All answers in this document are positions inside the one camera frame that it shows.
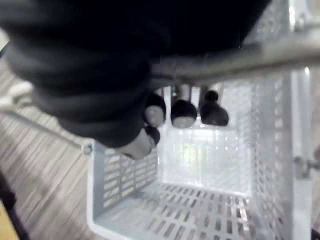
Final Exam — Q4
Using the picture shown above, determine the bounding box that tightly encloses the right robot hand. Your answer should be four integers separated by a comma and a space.
0, 0, 274, 161

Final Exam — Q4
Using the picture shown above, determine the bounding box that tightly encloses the thick grey metal basket handle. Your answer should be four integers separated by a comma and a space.
151, 39, 320, 85

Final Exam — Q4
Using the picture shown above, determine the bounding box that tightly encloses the white perforated plastic basket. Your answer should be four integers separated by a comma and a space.
86, 0, 320, 240

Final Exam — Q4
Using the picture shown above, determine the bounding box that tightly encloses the white crumpled cloth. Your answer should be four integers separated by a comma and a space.
0, 81, 35, 110

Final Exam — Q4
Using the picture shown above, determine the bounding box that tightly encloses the dark slanted pole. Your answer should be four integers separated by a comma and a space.
0, 171, 31, 240

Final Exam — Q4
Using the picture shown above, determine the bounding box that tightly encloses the thin grey metal basket handle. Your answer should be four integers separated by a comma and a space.
0, 109, 93, 155

